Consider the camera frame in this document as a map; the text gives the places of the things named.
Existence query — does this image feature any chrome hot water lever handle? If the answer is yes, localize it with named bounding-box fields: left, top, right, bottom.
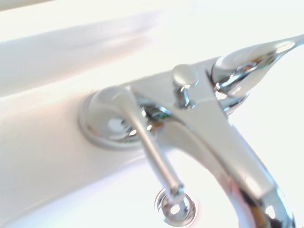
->
left=78, top=85, right=186, bottom=194

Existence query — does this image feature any chrome drain lift rod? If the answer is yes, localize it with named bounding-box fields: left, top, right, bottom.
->
left=171, top=63, right=201, bottom=111

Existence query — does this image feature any chrome faucet body with spout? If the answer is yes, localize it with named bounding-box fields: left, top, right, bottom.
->
left=128, top=55, right=300, bottom=228

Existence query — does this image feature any chrome sink drain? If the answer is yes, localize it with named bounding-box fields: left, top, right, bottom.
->
left=153, top=187, right=199, bottom=227

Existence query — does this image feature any white vanity countertop sink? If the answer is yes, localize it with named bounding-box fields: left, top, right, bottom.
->
left=0, top=0, right=304, bottom=228

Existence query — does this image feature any chrome cold water lever handle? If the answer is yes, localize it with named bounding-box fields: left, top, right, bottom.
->
left=210, top=33, right=304, bottom=117

